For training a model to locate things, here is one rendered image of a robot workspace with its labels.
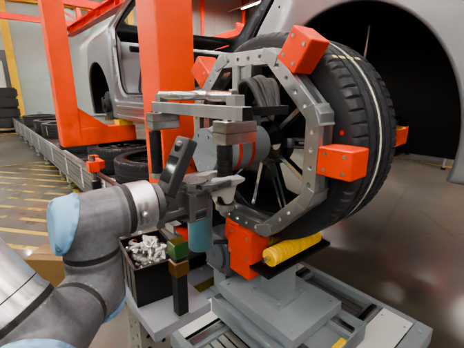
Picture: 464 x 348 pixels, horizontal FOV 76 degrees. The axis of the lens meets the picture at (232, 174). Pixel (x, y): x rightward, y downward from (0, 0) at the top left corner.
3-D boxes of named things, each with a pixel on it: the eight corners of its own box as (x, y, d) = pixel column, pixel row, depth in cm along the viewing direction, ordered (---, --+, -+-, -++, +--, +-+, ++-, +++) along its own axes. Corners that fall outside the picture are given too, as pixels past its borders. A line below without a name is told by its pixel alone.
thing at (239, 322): (364, 341, 114) (366, 320, 112) (306, 402, 92) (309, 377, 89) (268, 280, 151) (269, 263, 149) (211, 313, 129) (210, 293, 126)
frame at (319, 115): (323, 252, 83) (342, 41, 68) (308, 260, 79) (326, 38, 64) (208, 199, 123) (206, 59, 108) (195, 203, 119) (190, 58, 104)
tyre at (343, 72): (228, 148, 148) (322, 255, 115) (188, 155, 133) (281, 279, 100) (286, 7, 108) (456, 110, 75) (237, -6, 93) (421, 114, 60)
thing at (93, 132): (137, 139, 309) (133, 105, 300) (82, 146, 277) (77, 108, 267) (130, 138, 321) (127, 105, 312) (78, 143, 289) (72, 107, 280)
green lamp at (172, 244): (189, 255, 73) (188, 241, 72) (175, 262, 71) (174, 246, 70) (181, 249, 76) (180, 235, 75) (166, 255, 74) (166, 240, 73)
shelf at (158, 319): (211, 311, 83) (211, 302, 82) (155, 343, 72) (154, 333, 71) (145, 250, 115) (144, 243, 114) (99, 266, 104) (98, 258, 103)
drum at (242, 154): (272, 168, 92) (274, 122, 89) (218, 181, 79) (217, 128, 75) (242, 160, 103) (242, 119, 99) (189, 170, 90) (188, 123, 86)
